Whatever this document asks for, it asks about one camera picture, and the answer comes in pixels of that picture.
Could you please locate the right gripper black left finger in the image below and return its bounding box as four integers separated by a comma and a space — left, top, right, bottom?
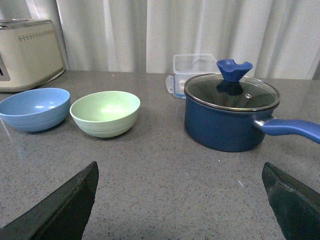
0, 161, 99, 240

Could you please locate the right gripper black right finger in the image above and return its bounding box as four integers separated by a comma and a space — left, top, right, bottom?
261, 162, 320, 240

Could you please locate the cream two-slot toaster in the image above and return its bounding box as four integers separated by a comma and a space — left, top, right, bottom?
0, 19, 65, 92

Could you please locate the dark blue saucepan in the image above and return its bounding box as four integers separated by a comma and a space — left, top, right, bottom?
184, 98, 320, 152

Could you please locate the green bowl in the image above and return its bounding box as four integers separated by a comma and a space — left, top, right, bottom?
69, 91, 141, 138

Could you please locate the blue bowl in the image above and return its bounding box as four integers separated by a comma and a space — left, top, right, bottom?
0, 88, 71, 132

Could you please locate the glass pot lid blue knob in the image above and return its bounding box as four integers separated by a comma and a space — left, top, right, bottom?
184, 59, 280, 112

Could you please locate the clear plastic food container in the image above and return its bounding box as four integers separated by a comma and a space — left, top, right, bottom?
165, 53, 220, 99

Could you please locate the white curtain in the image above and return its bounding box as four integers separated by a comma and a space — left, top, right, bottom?
0, 0, 320, 80

